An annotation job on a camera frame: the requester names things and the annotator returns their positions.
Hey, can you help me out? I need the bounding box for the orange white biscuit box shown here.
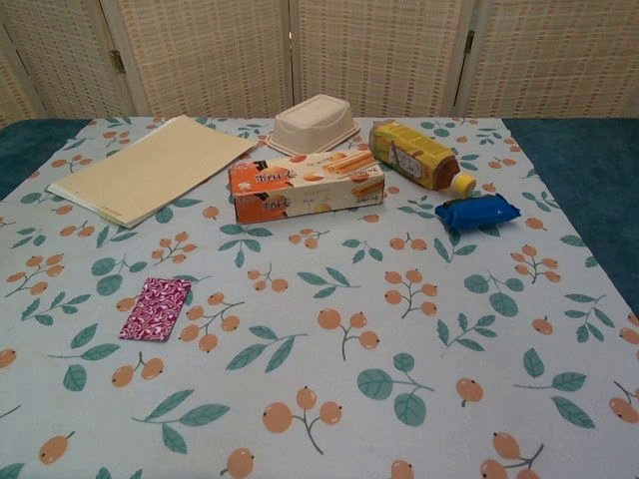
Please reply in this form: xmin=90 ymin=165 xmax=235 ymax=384
xmin=227 ymin=151 xmax=386 ymax=225

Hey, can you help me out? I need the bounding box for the beige plastic container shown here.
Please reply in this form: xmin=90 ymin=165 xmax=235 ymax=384
xmin=267 ymin=95 xmax=361 ymax=154

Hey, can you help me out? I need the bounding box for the fruit leaf print tablecloth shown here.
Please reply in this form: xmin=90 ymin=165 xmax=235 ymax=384
xmin=0 ymin=115 xmax=639 ymax=479

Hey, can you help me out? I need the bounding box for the woven folding screen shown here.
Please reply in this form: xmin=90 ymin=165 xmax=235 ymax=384
xmin=0 ymin=0 xmax=639 ymax=126

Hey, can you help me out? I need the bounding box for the blue snack packet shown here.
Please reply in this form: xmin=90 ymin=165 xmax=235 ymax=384
xmin=433 ymin=193 xmax=522 ymax=231

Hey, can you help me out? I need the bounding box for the cream manila paper folder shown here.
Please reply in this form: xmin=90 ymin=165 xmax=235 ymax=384
xmin=45 ymin=114 xmax=260 ymax=230

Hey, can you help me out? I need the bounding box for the pink patterned packet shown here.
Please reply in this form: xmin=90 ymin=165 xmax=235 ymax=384
xmin=118 ymin=276 xmax=194 ymax=345

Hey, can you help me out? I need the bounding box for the yellow label tea bottle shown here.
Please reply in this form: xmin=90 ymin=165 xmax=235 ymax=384
xmin=367 ymin=121 xmax=476 ymax=196

